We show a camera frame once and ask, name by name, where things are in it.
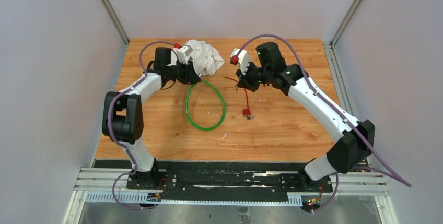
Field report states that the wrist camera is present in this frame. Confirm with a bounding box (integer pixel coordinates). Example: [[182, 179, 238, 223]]
[[230, 48, 250, 75], [176, 45, 193, 65]]

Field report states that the aluminium frame post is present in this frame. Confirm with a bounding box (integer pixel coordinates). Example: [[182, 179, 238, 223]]
[[100, 0, 130, 46], [330, 0, 363, 48]]

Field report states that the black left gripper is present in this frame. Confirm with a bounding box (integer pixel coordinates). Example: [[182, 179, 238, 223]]
[[167, 59, 202, 85]]

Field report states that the aluminium frame post right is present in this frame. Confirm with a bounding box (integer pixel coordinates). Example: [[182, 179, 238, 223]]
[[330, 0, 363, 48]]

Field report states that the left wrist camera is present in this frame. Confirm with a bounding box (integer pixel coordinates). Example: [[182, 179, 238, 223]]
[[176, 45, 193, 65]]

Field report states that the red cable lock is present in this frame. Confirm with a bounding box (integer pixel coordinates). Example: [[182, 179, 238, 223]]
[[223, 76, 253, 120]]

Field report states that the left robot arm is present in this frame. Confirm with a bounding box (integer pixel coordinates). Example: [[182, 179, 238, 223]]
[[102, 45, 201, 189]]

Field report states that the aluminium frame post left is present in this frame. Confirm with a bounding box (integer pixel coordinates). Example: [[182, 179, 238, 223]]
[[100, 0, 130, 46]]

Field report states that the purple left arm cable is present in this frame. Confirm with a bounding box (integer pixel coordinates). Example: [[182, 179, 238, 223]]
[[107, 41, 181, 211]]

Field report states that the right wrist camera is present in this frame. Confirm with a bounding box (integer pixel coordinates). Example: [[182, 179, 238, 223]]
[[230, 48, 250, 75]]

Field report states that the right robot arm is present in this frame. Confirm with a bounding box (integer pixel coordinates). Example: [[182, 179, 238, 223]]
[[230, 42, 375, 191]]

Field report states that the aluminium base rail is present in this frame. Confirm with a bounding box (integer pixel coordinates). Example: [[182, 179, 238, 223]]
[[63, 160, 399, 223]]

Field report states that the white crumpled cloth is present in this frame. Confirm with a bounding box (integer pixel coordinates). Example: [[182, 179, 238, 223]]
[[185, 39, 225, 76]]

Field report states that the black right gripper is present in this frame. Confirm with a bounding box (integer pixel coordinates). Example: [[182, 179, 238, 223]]
[[235, 60, 271, 93]]

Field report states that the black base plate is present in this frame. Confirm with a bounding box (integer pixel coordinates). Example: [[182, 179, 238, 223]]
[[123, 161, 337, 206]]

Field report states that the green cable lock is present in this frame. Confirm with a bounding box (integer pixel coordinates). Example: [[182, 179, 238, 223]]
[[184, 80, 227, 132]]

